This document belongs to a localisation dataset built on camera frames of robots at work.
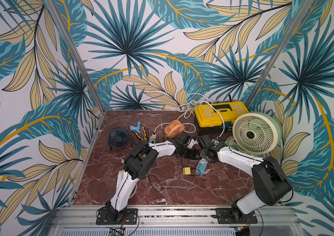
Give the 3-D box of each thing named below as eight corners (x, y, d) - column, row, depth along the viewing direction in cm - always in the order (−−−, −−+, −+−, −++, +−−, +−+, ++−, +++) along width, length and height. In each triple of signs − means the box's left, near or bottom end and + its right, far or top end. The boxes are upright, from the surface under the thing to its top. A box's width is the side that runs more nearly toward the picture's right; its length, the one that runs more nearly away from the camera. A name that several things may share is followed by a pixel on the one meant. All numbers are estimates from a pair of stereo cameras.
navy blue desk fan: (111, 149, 99) (105, 140, 90) (115, 136, 105) (110, 126, 96) (129, 149, 99) (125, 140, 90) (131, 136, 105) (128, 126, 97)
